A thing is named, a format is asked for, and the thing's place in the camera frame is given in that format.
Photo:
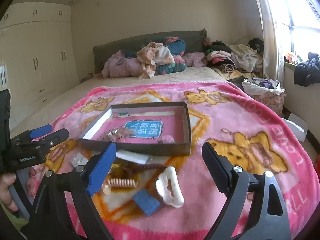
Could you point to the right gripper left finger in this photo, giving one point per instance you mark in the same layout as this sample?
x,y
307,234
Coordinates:
x,y
50,217

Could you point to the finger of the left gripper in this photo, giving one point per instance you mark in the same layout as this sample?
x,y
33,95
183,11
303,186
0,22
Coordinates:
x,y
55,138
41,131

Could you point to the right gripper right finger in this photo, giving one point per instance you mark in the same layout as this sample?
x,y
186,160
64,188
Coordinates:
x,y
268,217

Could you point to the small blue box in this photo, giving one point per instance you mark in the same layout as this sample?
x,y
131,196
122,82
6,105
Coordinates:
x,y
146,202

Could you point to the white cloud hair claw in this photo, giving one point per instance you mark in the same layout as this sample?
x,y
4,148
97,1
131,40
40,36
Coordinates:
x,y
168,188

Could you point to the left hand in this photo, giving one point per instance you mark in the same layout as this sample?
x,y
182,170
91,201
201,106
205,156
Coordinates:
x,y
8,180

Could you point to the beige bed sheet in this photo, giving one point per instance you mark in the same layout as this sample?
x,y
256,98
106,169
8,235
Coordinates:
x,y
59,105

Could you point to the earring card in bag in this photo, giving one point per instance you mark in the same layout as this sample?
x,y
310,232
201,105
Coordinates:
x,y
78,160

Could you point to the pink floral scrunchie bow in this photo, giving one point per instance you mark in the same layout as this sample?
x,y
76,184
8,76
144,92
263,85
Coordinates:
x,y
117,134

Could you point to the cream wardrobe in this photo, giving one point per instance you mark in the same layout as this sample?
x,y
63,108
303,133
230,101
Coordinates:
x,y
37,56

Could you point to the brown hair comb band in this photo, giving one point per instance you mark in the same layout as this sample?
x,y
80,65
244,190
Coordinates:
x,y
132,169

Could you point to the pink bear fleece blanket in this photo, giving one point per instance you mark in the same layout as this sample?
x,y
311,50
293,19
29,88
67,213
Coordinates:
x,y
245,131

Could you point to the shallow cardboard box tray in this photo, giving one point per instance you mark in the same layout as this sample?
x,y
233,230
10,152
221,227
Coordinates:
x,y
151,121

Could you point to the laundry basket with clothes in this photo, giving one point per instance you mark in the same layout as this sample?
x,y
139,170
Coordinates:
x,y
266,91

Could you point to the pile of bedding quilts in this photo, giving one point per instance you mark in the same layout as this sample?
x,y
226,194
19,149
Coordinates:
x,y
158,57

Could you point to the dark clothes on sill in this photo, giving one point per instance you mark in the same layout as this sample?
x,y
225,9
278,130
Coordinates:
x,y
307,72

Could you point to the cream curtain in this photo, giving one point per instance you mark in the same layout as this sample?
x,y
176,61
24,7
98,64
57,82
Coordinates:
x,y
274,40

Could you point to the pile of clothes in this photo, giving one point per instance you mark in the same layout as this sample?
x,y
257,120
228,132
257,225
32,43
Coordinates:
x,y
247,59

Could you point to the dark green headboard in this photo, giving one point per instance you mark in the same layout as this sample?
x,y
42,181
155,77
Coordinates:
x,y
193,41

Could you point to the window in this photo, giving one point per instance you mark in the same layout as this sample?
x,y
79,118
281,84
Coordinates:
x,y
297,26

